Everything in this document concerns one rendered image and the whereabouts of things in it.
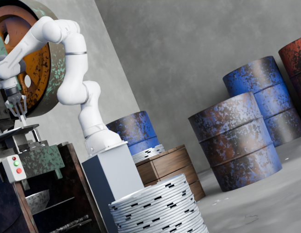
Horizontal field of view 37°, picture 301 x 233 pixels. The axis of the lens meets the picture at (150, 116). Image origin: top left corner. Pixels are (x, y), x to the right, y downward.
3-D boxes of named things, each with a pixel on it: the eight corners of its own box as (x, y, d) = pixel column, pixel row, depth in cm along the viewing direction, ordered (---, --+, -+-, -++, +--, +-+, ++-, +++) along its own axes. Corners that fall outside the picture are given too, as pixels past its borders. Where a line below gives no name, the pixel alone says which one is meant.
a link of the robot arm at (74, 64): (91, 53, 229) (63, 55, 214) (95, 102, 233) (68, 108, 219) (76, 53, 235) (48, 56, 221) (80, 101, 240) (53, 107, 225)
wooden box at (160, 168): (206, 195, 282) (184, 144, 285) (172, 216, 252) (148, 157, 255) (159, 211, 306) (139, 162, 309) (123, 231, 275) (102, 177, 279)
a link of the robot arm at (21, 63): (20, 75, 245) (31, 70, 254) (11, 52, 243) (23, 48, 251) (-4, 82, 254) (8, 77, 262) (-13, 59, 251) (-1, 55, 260)
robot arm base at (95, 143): (134, 139, 222) (123, 113, 223) (102, 151, 210) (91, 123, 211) (111, 151, 239) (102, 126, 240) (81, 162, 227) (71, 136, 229)
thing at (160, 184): (189, 171, 173) (188, 169, 173) (178, 180, 145) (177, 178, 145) (121, 199, 178) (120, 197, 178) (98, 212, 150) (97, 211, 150)
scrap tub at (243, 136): (294, 160, 276) (261, 88, 280) (273, 177, 240) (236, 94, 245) (234, 181, 298) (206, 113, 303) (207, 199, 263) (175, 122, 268)
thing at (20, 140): (47, 144, 264) (39, 122, 265) (29, 148, 252) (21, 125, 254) (21, 157, 277) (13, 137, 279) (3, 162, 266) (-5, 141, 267)
